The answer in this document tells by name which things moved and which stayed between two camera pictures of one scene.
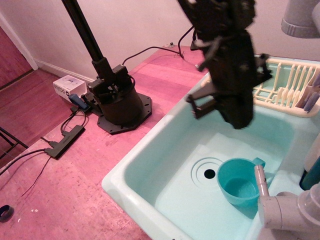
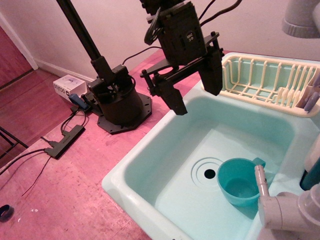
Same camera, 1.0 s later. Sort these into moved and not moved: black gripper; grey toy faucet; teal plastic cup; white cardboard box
Moved: black gripper
Not moved: white cardboard box; grey toy faucet; teal plastic cup
